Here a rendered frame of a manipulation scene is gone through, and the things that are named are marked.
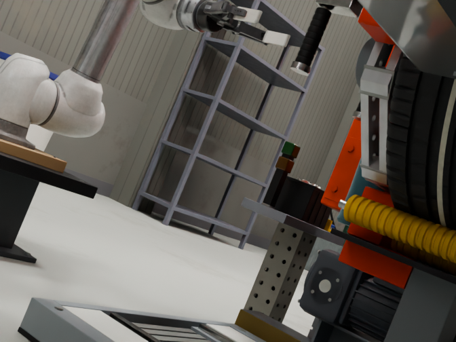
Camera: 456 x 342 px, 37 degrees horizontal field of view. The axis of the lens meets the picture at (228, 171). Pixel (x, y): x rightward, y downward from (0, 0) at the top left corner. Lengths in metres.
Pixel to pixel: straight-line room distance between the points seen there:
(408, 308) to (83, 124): 1.31
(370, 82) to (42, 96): 1.22
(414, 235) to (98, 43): 1.33
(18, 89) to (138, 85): 3.93
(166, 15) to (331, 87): 6.50
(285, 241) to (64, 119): 0.83
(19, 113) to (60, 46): 3.40
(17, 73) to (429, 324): 1.42
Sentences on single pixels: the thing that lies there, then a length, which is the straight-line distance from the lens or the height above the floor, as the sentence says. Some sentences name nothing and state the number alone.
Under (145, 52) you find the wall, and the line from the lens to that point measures 6.09.
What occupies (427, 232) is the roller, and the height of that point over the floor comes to 0.52.
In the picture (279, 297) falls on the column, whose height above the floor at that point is 0.19.
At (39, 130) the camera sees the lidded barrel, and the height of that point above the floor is 0.35.
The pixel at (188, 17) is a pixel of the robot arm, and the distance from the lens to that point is 1.72.
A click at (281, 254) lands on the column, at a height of 0.32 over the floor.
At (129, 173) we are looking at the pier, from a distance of 6.06.
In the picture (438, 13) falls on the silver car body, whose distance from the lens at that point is 0.89.
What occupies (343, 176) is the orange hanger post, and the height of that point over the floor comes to 0.62.
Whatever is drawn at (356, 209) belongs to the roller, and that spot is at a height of 0.51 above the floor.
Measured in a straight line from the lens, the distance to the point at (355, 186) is 1.67.
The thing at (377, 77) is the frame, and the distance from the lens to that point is 1.32.
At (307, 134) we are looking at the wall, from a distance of 8.03.
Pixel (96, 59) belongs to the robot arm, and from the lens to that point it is 2.31.
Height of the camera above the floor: 0.44
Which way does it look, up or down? 2 degrees up
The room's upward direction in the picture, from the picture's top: 22 degrees clockwise
